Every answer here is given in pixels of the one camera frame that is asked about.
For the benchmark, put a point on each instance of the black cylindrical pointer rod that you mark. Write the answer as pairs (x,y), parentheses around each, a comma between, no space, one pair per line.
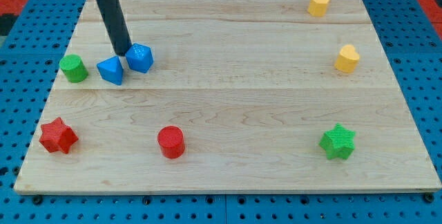
(114,21)

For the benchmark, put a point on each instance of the green star block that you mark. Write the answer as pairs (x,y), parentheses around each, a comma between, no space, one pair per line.
(338,142)

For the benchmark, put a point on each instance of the red cylinder block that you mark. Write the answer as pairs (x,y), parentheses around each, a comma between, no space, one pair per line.
(171,142)

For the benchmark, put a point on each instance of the yellow hexagon block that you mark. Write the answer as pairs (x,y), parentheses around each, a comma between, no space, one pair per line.
(318,8)

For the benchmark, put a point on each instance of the blue pentagon block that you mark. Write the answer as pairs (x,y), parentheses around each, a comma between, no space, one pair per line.
(139,58)

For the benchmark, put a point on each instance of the light wooden board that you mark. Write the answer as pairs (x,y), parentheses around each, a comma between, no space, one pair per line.
(253,87)

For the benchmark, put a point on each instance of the green cylinder block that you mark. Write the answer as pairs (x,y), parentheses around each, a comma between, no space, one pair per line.
(73,68)

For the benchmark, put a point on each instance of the red star block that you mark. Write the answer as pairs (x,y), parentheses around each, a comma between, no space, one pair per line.
(57,136)

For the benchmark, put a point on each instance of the blue triangle block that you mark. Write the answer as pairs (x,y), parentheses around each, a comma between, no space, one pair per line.
(111,70)

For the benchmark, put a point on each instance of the yellow heart block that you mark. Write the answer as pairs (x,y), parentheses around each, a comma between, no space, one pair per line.
(348,59)

